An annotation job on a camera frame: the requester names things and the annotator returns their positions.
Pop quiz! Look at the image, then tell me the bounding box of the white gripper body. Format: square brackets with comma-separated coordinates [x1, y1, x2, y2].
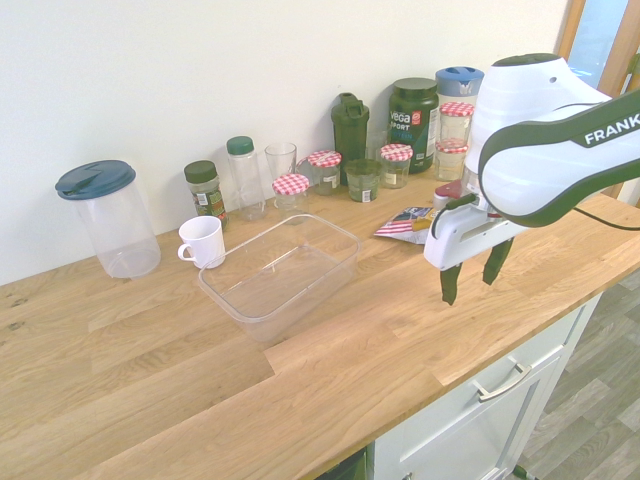
[423, 201, 524, 272]

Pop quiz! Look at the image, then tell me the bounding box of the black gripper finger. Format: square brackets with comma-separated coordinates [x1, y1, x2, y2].
[439, 262, 462, 307]
[482, 236, 517, 286]

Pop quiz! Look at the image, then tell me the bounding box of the red and blue chip bag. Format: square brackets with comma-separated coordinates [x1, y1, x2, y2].
[373, 205, 436, 245]

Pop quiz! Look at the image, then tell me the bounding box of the clear rectangular plastic container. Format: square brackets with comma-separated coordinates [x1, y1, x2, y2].
[197, 213, 363, 344]

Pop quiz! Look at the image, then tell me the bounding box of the small jar, red checkered lid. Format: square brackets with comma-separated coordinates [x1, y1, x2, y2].
[379, 143, 413, 190]
[433, 140, 470, 182]
[271, 173, 311, 217]
[305, 150, 343, 197]
[439, 101, 476, 146]

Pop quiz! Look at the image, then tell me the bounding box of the dark Vega protein tub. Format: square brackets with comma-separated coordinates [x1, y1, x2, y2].
[388, 77, 441, 175]

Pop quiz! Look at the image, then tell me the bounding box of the white cabinet drawer front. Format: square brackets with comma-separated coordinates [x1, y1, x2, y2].
[373, 294, 604, 480]

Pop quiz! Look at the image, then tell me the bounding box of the dark green shaker bottle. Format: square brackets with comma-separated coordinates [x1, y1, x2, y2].
[330, 92, 371, 187]

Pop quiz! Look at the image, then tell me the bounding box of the clear canister, light blue lid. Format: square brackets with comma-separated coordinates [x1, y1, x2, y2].
[434, 66, 485, 109]

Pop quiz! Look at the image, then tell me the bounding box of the clear drinking glass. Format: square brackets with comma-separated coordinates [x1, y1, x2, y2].
[264, 142, 298, 182]

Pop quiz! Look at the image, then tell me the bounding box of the clear bottle with green cap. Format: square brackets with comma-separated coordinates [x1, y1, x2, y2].
[225, 136, 267, 222]

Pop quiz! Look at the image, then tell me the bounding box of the white mug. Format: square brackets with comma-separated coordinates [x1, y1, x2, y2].
[177, 216, 227, 270]

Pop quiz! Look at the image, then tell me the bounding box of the spice jar with dark lid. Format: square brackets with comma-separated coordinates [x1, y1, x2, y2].
[183, 159, 231, 232]

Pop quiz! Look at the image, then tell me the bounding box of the tall clear canister, blue lid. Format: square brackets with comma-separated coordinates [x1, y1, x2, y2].
[54, 159, 162, 280]

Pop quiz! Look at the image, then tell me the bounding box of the metal drawer handle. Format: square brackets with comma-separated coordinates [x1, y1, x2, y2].
[473, 363, 533, 404]

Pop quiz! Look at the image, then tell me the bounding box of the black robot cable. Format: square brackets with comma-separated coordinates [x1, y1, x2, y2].
[573, 204, 640, 231]

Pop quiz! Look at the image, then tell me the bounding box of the wooden door frame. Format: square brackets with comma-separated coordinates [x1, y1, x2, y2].
[557, 0, 640, 207]

